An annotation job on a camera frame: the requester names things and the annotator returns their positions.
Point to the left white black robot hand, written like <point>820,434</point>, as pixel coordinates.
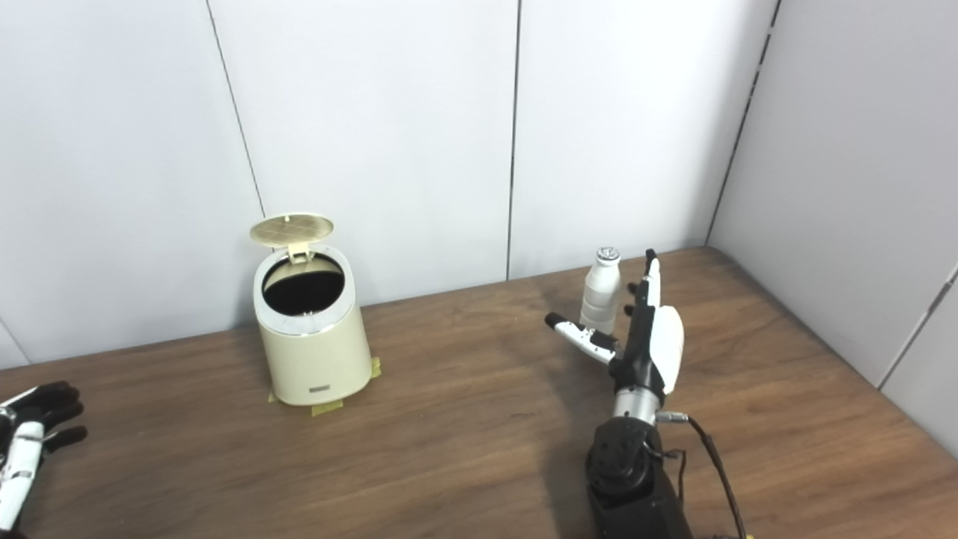
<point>26,449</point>

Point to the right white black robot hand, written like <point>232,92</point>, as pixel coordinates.
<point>666,344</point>

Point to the small white plastic bottle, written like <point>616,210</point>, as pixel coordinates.
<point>601,296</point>

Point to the cream-colored bin body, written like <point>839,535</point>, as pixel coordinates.
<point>318,359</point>

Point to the cream round bin lid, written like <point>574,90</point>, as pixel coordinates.
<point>292,228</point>

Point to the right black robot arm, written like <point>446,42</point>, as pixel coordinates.
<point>629,479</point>

